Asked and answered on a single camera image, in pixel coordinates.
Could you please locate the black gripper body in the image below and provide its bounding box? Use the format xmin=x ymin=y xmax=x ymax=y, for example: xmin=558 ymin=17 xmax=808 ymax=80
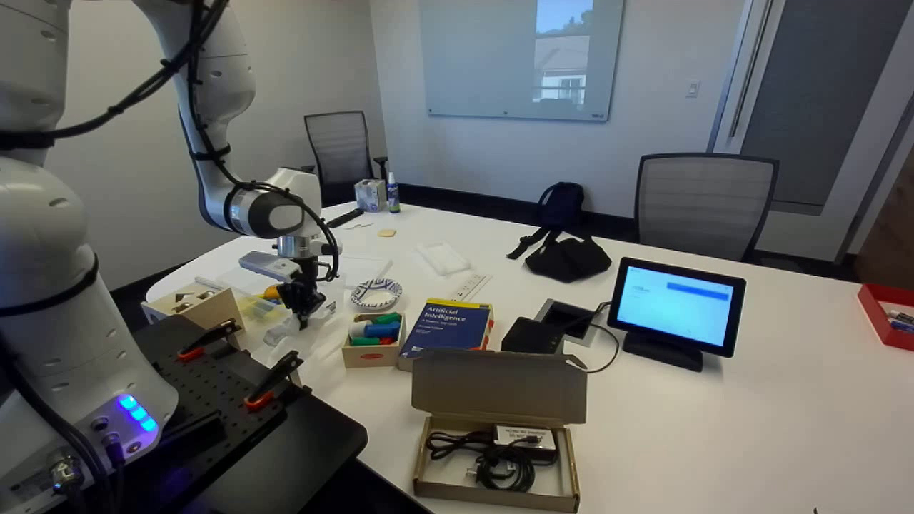
xmin=280 ymin=257 xmax=334 ymax=304

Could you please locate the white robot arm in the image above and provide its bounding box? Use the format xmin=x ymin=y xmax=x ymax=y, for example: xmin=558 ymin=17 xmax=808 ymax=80
xmin=0 ymin=0 xmax=325 ymax=514

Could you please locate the small box of coloured blocks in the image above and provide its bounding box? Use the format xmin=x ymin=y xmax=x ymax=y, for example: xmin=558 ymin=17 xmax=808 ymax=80
xmin=344 ymin=312 xmax=404 ymax=368

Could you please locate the black remote control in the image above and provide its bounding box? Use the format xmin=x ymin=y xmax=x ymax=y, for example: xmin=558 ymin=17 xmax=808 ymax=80
xmin=325 ymin=209 xmax=365 ymax=229

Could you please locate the clear plastic container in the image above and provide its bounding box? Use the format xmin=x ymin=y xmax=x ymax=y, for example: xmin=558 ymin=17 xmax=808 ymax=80
xmin=354 ymin=179 xmax=385 ymax=212

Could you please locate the blue spray bottle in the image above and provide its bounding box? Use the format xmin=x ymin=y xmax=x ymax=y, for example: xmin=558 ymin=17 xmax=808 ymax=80
xmin=385 ymin=172 xmax=400 ymax=215

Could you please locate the blue yellow book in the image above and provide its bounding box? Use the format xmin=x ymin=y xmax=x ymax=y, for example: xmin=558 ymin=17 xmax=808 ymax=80
xmin=397 ymin=297 xmax=495 ymax=368

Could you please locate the white flat packet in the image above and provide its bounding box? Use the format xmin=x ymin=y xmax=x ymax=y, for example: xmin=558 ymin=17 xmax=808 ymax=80
xmin=421 ymin=244 xmax=470 ymax=277

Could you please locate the grey mesh office chair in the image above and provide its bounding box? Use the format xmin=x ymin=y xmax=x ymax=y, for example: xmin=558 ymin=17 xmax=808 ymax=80
xmin=304 ymin=112 xmax=374 ymax=207

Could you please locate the black small box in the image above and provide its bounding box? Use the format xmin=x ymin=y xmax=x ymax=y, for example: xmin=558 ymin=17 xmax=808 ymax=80
xmin=504 ymin=317 xmax=564 ymax=354

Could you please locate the table power outlet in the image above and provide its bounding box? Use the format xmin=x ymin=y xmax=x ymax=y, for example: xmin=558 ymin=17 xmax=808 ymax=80
xmin=535 ymin=301 xmax=595 ymax=342

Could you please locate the glass whiteboard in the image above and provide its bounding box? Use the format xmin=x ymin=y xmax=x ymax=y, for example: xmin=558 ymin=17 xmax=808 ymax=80
xmin=421 ymin=0 xmax=625 ymax=122

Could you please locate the black tablet on stand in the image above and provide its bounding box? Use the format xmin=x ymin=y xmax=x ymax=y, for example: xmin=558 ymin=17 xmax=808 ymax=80
xmin=609 ymin=257 xmax=747 ymax=372

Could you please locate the grey chair by door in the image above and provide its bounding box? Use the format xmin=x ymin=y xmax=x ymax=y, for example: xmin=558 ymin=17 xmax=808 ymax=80
xmin=634 ymin=152 xmax=781 ymax=259

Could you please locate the red box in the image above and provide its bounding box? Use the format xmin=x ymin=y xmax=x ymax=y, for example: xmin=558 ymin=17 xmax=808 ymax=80
xmin=857 ymin=284 xmax=914 ymax=352

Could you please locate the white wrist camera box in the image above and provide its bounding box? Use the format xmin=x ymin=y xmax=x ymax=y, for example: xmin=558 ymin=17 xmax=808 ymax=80
xmin=241 ymin=252 xmax=301 ymax=284

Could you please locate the black clamp orange handle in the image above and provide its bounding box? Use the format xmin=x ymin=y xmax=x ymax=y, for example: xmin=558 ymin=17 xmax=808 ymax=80
xmin=244 ymin=352 xmax=304 ymax=415
xmin=175 ymin=321 xmax=241 ymax=362

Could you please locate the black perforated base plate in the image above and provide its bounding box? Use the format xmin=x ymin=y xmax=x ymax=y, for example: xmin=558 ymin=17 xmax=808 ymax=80
xmin=120 ymin=317 xmax=368 ymax=514

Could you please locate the open cardboard box with cables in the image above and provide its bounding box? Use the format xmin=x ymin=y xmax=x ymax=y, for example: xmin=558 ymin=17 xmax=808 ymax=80
xmin=411 ymin=352 xmax=589 ymax=514

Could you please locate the black bag with strap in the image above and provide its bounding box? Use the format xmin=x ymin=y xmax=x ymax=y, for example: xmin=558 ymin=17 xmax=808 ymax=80
xmin=508 ymin=184 xmax=611 ymax=284

